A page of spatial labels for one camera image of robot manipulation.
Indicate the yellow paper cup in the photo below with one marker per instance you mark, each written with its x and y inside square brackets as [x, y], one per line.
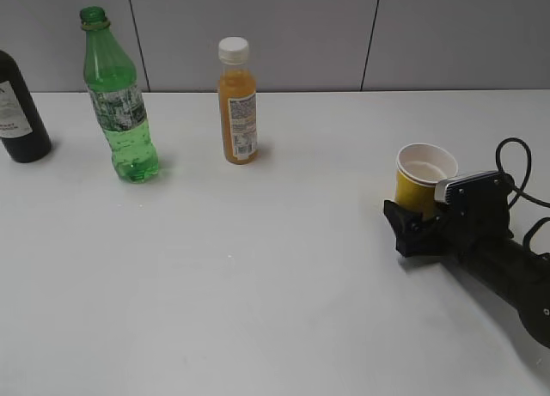
[420, 166]

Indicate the dark glass wine bottle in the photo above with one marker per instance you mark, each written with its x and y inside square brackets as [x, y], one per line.
[23, 133]

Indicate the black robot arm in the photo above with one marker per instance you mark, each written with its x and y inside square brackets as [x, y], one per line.
[516, 274]

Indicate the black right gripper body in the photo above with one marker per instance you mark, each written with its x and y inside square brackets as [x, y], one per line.
[478, 215]

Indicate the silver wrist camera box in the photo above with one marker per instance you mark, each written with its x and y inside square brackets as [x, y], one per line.
[449, 190]

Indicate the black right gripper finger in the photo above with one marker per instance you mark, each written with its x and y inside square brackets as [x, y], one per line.
[407, 227]

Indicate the green plastic sprite bottle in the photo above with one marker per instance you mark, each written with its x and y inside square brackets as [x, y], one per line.
[111, 80]

